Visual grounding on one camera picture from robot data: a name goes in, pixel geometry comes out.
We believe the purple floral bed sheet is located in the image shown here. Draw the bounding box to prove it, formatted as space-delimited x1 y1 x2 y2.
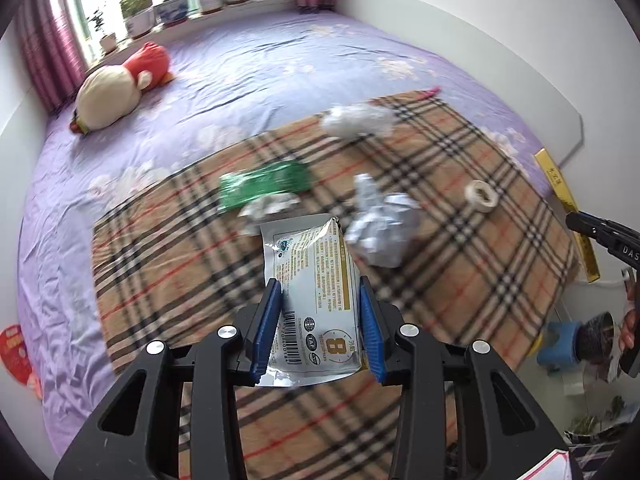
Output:
17 10 583 441

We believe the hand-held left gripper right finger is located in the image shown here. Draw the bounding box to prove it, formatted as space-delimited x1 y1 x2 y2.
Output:
359 276 583 480

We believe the white bed headboard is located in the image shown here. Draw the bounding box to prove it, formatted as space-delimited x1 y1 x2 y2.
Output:
335 0 583 166

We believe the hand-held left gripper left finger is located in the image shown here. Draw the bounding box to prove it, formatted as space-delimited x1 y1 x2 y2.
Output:
54 278 283 480

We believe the tan plaid blanket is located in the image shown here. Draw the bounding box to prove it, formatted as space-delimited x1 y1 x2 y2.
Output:
92 91 581 480

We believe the white snack packet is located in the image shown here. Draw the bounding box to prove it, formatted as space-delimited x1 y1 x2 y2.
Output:
257 216 368 387

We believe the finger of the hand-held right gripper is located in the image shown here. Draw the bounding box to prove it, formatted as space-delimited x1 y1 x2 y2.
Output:
566 211 608 251

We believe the white trash bin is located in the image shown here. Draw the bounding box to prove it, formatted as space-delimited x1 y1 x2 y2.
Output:
565 395 640 446

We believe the crumpled white paper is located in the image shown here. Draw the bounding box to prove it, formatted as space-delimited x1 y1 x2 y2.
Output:
239 192 301 221

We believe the blue plastic stool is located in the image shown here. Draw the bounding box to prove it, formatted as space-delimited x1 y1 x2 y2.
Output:
537 321 583 373

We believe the clear plastic bag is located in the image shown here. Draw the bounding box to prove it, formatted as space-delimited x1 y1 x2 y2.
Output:
320 102 398 140

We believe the yellow long box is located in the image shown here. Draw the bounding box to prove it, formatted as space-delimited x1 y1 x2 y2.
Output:
534 149 601 283

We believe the small potted plant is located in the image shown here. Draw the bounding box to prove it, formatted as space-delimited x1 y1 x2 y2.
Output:
87 7 118 56

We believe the person's right hand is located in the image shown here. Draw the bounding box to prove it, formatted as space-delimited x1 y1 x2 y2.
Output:
619 310 640 352

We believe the white red-edged paper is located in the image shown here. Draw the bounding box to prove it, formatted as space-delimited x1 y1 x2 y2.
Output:
520 450 571 480

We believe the green tissue packet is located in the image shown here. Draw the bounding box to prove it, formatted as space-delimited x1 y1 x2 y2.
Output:
219 160 311 213

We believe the red and cream plush toy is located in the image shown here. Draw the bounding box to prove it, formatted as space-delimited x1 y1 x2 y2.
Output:
70 41 173 136

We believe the red printed card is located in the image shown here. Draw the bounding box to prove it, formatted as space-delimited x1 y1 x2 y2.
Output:
0 325 43 401

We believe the crumpled silver foil wrapper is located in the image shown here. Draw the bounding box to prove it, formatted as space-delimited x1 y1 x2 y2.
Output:
345 174 422 268

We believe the blue white flowerpot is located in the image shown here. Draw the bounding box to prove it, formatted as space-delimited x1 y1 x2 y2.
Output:
155 0 191 28

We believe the leafy plant white pot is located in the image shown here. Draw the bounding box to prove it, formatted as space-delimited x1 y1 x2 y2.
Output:
120 0 157 40

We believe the white tape roll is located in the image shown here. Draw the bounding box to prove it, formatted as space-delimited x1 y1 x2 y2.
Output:
465 180 499 211

